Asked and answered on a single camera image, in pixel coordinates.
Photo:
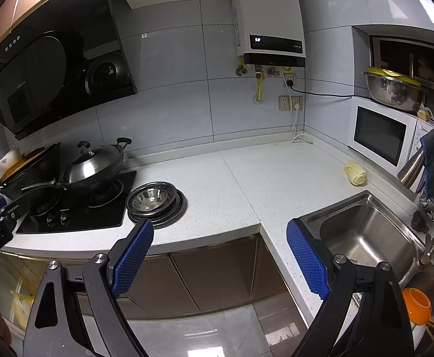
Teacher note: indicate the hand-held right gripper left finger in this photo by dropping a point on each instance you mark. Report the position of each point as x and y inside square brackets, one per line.
[133, 254]

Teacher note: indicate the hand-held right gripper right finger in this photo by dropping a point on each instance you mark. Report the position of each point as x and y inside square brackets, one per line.
[308, 260]

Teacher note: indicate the steel plate with paper label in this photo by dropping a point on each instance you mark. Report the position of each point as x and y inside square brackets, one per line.
[178, 201]

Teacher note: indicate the gas stove burner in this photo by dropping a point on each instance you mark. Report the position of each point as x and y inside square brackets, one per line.
[107, 196]
[44, 206]

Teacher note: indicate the stove knob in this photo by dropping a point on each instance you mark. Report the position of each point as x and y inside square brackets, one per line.
[64, 216]
[49, 220]

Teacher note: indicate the black frying pan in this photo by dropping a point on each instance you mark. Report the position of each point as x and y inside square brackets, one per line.
[27, 176]

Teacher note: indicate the white cup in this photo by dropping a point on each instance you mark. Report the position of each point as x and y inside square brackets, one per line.
[9, 160]

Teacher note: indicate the black glass gas stove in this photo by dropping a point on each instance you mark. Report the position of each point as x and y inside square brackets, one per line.
[90, 216]

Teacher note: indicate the steel bowl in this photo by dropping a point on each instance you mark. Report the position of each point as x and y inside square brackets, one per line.
[149, 199]

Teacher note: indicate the wooden cutting board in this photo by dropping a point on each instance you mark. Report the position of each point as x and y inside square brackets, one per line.
[31, 155]

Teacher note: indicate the steel sink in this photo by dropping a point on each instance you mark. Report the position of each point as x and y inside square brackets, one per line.
[365, 238]

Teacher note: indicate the black wok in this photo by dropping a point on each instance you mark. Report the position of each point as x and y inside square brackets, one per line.
[103, 183]

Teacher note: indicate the steel wok lid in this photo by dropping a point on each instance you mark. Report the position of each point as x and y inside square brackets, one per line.
[90, 163]

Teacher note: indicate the napa cabbage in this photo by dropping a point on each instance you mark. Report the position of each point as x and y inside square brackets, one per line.
[356, 174]

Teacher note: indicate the orange bowl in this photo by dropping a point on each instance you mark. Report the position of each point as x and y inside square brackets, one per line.
[417, 303]

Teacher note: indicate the steel wool scrubber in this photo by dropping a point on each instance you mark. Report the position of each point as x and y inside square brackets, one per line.
[421, 218]

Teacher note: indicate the crumpled silver wrapper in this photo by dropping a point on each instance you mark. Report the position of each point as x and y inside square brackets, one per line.
[430, 204]

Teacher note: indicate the black range hood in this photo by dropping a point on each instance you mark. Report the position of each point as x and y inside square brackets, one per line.
[53, 81]

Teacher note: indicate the steel kettle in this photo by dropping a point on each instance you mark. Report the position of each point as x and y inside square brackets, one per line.
[412, 167]

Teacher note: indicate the white microwave oven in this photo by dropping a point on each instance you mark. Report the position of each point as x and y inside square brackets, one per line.
[380, 134]

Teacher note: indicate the pale yellow lump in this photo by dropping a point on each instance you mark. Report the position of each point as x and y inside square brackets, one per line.
[423, 114]

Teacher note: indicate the large steel basin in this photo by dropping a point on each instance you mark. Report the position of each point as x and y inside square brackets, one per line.
[395, 93]

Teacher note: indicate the metal pipe valve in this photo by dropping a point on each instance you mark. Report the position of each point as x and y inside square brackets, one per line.
[241, 70]
[274, 71]

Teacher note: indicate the yellow lid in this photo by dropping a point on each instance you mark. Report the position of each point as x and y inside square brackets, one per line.
[388, 72]

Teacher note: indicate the white water heater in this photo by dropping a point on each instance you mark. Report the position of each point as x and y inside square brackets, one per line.
[265, 11]

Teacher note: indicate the double wall socket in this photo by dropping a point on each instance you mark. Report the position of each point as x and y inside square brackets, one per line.
[290, 103]

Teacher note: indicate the wall socket with black plug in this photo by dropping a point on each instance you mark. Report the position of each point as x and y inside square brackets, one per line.
[289, 80]

